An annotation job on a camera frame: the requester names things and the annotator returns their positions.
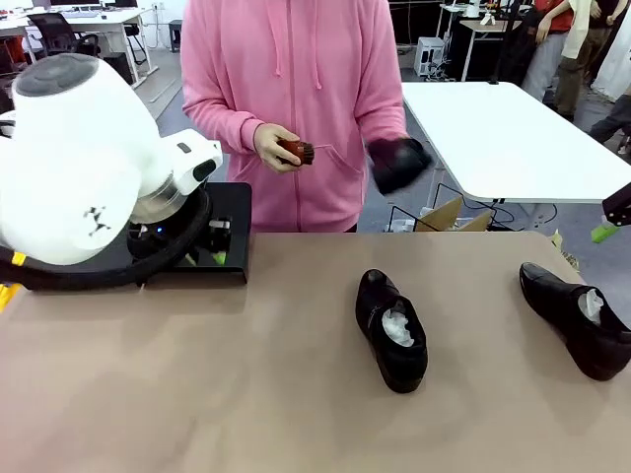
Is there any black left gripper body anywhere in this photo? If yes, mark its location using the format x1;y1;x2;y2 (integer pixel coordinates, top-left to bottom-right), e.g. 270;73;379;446
126;195;233;263

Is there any black leather dress shoe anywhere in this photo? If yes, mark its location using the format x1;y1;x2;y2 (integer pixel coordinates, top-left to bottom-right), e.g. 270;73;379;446
354;268;429;394
519;261;631;382
367;136;435;196

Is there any brown wooden shoe brush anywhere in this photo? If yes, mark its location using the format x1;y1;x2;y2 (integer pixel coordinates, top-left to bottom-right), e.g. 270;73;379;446
276;139;316;167

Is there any right forearm pink sleeve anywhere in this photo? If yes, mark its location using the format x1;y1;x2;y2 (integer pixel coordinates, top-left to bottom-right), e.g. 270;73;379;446
180;93;265;154

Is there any left forearm pink sleeve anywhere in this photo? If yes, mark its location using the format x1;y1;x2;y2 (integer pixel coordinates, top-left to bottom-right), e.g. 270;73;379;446
362;83;408;149

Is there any person's right hand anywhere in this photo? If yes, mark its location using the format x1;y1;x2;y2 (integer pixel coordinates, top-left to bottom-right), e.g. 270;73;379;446
253;122;302;173

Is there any yellow patterned package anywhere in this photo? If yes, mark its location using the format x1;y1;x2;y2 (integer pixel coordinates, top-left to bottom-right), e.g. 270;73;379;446
549;228;584;273

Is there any white paper shoe stuffing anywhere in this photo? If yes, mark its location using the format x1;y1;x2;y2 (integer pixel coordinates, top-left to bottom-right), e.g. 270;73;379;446
381;305;414;347
577;289;606;325

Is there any large white table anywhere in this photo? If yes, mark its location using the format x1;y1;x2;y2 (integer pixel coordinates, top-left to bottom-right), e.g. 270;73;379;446
401;81;631;206

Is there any yellow fabric strip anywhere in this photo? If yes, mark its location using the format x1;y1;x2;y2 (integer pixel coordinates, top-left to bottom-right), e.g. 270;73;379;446
0;283;21;314

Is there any person in cream jacket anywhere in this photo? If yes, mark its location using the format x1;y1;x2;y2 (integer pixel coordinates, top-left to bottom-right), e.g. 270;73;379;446
556;0;617;119

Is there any person in red shirt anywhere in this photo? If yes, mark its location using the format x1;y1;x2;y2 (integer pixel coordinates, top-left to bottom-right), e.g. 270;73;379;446
522;0;576;102

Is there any black computer tower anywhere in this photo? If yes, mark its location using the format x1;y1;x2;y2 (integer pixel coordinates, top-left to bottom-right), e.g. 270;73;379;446
103;51;134;88

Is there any brown cardboard box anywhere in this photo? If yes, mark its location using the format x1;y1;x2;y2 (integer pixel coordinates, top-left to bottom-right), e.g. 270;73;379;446
416;195;504;233

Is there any person in pink hoodie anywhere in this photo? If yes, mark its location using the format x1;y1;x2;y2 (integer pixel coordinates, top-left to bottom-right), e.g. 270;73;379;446
179;0;408;234

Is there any wooden top table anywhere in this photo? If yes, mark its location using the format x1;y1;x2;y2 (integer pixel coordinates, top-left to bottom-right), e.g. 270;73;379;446
457;18;524;83

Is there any white office desk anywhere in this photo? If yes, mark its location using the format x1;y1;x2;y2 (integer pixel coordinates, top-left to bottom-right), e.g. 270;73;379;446
0;7;154;90

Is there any black office chair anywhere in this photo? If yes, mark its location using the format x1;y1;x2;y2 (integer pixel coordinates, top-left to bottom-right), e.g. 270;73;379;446
27;12;103;65

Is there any white computer case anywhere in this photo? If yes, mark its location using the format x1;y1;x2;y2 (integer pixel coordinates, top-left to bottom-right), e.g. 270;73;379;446
413;36;448;78

